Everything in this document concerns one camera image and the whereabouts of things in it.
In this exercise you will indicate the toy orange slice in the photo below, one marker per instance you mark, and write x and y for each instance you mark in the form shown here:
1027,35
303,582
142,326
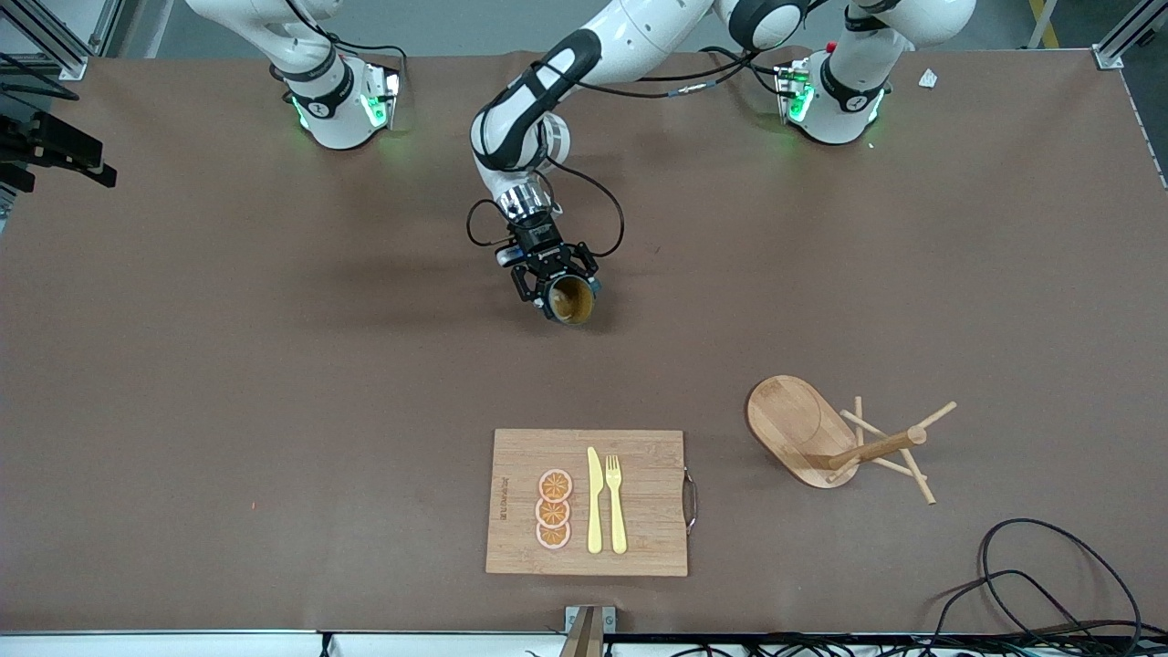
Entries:
555,485
552,513
553,537

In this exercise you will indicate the dark teal cup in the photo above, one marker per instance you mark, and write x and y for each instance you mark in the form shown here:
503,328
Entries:
570,301

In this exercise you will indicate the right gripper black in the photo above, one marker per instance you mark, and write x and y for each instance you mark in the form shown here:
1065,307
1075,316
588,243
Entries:
15,139

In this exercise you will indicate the metal table edge bracket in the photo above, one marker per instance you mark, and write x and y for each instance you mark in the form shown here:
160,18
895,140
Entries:
589,630

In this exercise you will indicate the yellow plastic fork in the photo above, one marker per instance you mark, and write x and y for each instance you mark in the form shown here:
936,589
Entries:
618,511

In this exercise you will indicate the yellow plastic knife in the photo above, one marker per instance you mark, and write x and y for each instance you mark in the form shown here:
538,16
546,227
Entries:
595,502

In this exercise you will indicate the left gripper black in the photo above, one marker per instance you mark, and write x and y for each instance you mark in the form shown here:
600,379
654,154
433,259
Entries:
540,244

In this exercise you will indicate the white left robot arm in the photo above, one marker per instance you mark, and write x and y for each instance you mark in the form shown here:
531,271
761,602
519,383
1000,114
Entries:
630,36

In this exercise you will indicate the aluminium frame profile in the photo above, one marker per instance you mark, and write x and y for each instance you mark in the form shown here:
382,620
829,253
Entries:
1118,50
73,67

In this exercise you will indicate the bamboo cutting board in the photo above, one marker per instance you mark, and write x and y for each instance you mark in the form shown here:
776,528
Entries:
648,511

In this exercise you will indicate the wooden cup rack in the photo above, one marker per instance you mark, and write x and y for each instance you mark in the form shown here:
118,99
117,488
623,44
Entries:
794,429

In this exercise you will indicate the brown table cover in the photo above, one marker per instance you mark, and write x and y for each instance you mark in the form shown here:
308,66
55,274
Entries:
365,365

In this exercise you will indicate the white paper scrap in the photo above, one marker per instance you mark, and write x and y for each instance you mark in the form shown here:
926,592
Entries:
928,78

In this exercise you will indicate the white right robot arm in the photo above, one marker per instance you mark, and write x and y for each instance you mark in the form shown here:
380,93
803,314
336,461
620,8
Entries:
338,109

